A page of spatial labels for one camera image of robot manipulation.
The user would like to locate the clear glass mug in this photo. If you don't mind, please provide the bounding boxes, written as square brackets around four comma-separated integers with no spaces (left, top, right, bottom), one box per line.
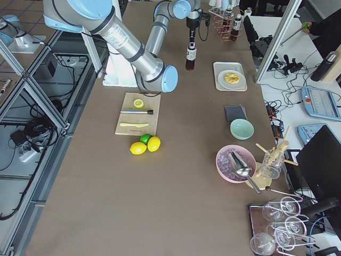
[261,149,284,179]

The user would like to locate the lower tea bottle in rack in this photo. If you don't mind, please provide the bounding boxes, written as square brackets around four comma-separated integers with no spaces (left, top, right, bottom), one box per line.
[230,14,242,41]

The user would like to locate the whole lemon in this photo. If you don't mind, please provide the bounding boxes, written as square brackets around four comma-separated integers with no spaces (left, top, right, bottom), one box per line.
[129,141,147,155]
[147,136,161,152]

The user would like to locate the braided ring donut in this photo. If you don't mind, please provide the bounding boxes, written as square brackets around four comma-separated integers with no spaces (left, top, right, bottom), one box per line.
[224,73,239,84]

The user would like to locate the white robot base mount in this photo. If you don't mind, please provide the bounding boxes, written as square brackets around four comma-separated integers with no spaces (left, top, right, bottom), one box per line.
[103,43,137,88]

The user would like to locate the dark water bottle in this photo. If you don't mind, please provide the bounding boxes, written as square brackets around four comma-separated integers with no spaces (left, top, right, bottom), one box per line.
[310,51,337,82]

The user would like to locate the wine glass rack tray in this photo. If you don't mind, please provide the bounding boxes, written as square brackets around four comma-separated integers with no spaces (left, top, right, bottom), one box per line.
[248,193,315,255]

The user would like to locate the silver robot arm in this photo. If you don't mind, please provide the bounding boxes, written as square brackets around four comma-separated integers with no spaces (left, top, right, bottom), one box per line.
[43,1,200,93]

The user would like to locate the white serving tray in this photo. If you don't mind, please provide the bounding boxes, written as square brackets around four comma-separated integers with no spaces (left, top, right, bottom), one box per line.
[213,62,247,92]

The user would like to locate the bamboo cutting board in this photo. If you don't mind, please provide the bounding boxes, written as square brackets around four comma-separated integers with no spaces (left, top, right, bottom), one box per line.
[115,92,161,136]

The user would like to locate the upper whole lemon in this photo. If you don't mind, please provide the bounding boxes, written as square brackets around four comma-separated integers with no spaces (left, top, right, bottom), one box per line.
[147,136,161,152]

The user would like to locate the grey folded cloth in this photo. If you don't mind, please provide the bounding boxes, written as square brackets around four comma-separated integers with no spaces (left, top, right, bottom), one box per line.
[224,105,248,122]

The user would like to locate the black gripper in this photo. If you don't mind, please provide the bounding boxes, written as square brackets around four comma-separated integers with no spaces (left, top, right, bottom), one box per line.
[186,10,211,47]

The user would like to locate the wooden cup stand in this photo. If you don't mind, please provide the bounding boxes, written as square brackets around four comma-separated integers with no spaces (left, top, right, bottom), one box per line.
[256,126,298,179]

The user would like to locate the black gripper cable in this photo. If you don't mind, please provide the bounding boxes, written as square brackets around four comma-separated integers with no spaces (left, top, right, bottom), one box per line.
[198,18,211,42]

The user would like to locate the teach pendant tablet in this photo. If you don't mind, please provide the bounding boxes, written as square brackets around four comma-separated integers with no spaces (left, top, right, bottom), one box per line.
[301,86,340,121]

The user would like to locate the black monitor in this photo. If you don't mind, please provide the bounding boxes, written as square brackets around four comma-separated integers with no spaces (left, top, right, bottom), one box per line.
[297,125,340,200]

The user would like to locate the lower whole lemon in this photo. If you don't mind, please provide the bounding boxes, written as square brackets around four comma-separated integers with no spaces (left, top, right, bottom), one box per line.
[129,141,147,155]

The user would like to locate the steel muddler black tip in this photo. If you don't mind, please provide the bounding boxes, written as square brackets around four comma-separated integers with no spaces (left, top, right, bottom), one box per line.
[120,109,154,115]

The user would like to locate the tea bottle in rack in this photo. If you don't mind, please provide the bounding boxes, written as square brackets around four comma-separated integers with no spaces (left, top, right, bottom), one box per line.
[222,7,233,31]
[230,14,242,41]

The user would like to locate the halved lemon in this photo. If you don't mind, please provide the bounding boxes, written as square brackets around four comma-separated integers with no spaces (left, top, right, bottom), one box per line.
[133,99,144,109]

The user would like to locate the white round plate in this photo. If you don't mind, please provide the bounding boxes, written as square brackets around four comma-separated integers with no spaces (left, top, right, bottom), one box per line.
[217,70,246,90]

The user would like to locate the copper wire bottle rack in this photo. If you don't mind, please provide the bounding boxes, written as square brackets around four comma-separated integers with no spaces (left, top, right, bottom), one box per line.
[209,7,240,42]

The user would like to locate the green lime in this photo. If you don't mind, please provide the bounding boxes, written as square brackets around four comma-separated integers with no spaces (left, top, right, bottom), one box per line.
[140,133,152,144]

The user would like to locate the mint green bowl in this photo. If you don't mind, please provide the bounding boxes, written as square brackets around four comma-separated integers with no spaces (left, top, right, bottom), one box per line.
[230,119,254,140]

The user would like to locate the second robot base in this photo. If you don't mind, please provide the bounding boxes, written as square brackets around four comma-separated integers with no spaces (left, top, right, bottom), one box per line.
[1,15,46,54]

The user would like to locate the yellow plastic knife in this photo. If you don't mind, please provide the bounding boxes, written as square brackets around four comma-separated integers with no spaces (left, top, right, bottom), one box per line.
[119,122,149,128]

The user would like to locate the pink bowl with ice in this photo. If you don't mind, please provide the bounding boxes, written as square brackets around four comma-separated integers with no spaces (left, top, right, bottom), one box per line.
[216,145,256,183]

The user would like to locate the metal ice scoop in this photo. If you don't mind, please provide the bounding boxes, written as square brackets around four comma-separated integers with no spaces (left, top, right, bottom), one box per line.
[230,151,261,194]

